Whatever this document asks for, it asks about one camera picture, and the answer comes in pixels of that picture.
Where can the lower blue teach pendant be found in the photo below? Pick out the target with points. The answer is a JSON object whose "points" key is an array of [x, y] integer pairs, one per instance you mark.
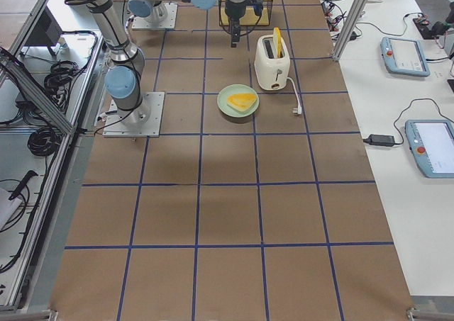
{"points": [[431, 143]]}

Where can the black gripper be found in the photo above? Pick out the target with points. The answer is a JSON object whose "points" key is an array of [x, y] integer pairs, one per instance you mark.
{"points": [[234, 12]]}

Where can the yellow toast slice on plate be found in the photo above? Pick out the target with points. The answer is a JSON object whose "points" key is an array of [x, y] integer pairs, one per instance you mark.
{"points": [[241, 102]]}

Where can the yellow toast slice in toaster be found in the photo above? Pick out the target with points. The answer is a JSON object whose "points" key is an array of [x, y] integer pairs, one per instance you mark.
{"points": [[277, 42]]}

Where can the cream white toaster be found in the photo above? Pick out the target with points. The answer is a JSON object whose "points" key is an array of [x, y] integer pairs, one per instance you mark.
{"points": [[271, 70]]}

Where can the brown paper table mat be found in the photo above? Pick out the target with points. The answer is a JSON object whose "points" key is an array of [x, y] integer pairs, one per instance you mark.
{"points": [[274, 217]]}

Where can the light green plate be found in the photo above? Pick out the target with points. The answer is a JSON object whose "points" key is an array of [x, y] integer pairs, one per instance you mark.
{"points": [[235, 89]]}

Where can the aluminium frame post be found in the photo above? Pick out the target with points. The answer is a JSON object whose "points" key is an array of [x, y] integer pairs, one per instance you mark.
{"points": [[347, 29]]}

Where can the upper blue teach pendant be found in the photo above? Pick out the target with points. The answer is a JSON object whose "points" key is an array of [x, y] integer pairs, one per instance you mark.
{"points": [[404, 57]]}

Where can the aluminium diagonal frame bar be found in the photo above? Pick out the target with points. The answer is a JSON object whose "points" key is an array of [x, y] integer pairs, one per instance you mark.
{"points": [[31, 90]]}

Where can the black power adapter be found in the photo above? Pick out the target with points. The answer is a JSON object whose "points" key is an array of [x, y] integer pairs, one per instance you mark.
{"points": [[380, 140]]}

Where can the blue teach pendant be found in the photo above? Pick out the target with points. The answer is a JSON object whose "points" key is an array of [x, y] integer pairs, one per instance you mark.
{"points": [[431, 143], [404, 57]]}

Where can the black wire rack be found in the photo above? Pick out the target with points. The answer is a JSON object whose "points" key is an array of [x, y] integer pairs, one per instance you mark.
{"points": [[255, 15]]}

